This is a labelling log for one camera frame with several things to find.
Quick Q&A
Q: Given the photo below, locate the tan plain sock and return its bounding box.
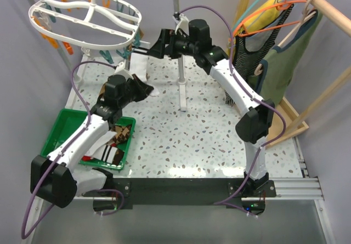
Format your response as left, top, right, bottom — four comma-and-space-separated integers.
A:
98, 82, 106, 98

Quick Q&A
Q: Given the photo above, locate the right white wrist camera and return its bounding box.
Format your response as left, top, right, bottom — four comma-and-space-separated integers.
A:
173, 12, 189, 35

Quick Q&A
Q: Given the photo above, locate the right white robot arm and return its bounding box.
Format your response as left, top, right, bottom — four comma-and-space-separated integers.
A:
147, 19, 274, 196

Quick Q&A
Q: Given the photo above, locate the white round clip hanger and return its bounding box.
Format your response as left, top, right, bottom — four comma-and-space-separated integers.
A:
28, 0, 142, 63

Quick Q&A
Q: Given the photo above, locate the purple cable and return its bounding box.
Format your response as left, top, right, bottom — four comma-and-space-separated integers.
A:
21, 60, 117, 240
177, 5, 287, 217

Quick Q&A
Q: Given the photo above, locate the orange clothes hanger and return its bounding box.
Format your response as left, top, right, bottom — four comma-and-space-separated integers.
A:
228, 0, 306, 44

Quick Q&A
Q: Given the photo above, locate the brown argyle sock front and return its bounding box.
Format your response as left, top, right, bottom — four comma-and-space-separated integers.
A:
112, 148, 124, 166

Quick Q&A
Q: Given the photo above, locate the brown argyle sock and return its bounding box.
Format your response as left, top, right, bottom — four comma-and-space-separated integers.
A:
112, 148, 124, 166
111, 124, 132, 145

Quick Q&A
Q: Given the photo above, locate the white metal drying rack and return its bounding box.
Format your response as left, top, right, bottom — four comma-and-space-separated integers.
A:
19, 0, 188, 112

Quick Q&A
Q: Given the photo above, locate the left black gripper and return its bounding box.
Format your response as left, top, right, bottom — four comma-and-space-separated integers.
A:
118, 74, 154, 109

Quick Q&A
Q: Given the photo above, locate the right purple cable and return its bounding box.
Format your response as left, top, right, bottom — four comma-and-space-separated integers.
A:
177, 5, 287, 217

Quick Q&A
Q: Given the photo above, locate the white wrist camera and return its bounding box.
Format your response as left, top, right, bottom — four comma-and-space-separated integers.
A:
173, 12, 189, 35
114, 61, 132, 79

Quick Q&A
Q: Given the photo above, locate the wooden clothes hanger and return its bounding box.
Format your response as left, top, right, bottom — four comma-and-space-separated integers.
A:
254, 8, 313, 76

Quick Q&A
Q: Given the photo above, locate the red christmas sock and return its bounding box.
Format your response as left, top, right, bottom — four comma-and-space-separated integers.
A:
82, 156, 94, 162

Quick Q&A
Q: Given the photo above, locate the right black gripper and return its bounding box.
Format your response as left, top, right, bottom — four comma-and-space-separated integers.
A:
146, 29, 198, 60

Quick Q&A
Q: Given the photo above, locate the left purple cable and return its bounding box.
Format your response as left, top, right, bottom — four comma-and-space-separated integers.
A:
21, 60, 117, 240

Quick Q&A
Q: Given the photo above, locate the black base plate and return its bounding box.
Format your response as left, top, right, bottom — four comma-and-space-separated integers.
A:
92, 177, 277, 211

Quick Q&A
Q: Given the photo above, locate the black striped tank top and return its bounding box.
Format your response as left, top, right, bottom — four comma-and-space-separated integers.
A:
224, 3, 295, 106

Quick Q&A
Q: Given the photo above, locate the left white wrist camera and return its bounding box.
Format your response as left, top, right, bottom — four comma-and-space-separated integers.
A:
114, 61, 132, 79

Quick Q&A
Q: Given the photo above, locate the green plastic tray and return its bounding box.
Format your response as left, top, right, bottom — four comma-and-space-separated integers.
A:
41, 109, 136, 171

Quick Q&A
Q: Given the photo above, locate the yellow shirt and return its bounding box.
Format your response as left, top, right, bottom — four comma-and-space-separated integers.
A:
225, 0, 283, 64

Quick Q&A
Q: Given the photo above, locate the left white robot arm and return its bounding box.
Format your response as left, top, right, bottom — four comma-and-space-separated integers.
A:
30, 75, 154, 208

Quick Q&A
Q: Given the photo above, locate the green tank top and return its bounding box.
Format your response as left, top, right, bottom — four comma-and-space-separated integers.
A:
248, 9, 322, 107

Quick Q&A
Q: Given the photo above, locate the white striped sock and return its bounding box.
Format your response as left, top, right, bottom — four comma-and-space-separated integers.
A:
129, 53, 160, 97
89, 131, 117, 164

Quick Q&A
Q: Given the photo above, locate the brown argyle sock back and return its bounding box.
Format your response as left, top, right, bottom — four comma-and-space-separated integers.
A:
111, 124, 132, 145

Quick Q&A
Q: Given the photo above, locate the wooden clothes rack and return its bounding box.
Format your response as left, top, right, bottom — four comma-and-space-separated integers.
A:
206, 0, 351, 151

